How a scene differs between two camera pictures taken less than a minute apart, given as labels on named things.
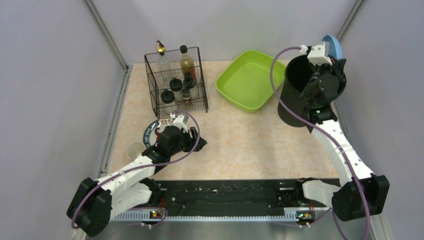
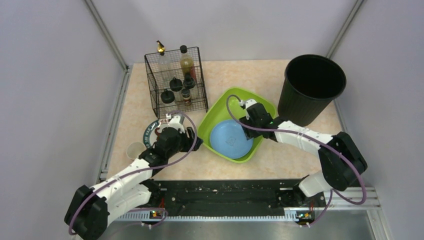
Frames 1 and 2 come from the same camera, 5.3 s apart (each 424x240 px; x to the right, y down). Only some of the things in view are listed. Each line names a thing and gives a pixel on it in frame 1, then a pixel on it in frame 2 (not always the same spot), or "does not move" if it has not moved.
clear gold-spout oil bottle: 164,72 does not move
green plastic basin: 245,82 to 236,110
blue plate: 335,47 to 228,138
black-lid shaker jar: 189,82 does not move
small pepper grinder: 186,96 does not move
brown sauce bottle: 186,62 does not move
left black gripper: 193,140 does not move
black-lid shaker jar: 167,96 does not move
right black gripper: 319,73 to 248,131
